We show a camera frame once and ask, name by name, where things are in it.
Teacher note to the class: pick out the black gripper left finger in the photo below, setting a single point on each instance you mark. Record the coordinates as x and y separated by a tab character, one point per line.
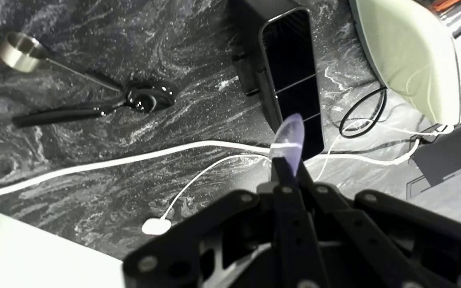
224	240

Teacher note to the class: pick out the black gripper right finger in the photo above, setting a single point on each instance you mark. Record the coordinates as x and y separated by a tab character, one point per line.
391	240

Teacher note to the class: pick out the black utensil holder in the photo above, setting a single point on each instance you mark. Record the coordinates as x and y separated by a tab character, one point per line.
295	69

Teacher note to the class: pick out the cream and chrome toaster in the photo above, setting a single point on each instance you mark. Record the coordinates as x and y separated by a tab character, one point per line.
412	57

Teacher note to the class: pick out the white chair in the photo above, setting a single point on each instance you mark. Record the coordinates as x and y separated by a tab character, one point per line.
27	256

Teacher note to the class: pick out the steel measuring spoon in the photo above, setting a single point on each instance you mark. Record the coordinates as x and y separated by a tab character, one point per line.
19	49

